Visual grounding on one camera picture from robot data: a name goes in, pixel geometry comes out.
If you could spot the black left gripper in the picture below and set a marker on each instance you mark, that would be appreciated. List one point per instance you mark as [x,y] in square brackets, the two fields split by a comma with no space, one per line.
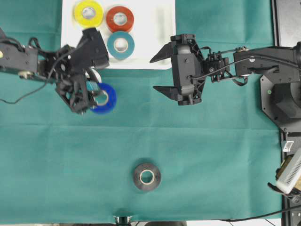
[78,85]

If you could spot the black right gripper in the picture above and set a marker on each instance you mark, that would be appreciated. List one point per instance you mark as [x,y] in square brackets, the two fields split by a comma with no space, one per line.
[186,59]

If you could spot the blue tape roll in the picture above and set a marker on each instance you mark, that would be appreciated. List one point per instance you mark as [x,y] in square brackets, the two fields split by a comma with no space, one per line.
[110,102]

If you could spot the teal tape roll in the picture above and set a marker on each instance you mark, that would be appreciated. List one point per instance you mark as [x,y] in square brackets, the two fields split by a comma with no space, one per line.
[121,45]

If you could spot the red tape roll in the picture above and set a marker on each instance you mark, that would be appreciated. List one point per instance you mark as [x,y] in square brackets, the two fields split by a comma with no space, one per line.
[120,18]

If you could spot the yellow tape roll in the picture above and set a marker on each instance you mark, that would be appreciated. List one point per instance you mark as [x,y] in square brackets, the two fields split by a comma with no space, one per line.
[88,13]

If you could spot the black tape roll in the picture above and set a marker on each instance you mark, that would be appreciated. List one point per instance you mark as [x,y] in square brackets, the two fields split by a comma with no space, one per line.
[147,177]

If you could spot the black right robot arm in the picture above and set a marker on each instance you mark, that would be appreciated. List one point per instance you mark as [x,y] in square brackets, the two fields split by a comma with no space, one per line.
[279,68]

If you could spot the white tape roll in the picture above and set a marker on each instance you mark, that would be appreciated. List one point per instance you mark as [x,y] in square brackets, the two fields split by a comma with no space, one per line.
[93,75]

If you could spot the white plastic tray case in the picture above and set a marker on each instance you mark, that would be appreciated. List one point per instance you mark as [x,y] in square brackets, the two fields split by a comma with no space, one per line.
[153,26]

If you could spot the black clamp at table edge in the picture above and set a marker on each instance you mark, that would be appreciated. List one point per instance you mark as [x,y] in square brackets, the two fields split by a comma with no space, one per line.
[122,220]

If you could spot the white label sticker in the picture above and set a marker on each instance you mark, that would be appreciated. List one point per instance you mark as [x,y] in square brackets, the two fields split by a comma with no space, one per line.
[287,145]

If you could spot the white perforated device box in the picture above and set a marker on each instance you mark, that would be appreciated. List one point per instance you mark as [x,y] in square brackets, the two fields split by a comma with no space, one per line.
[292,172]

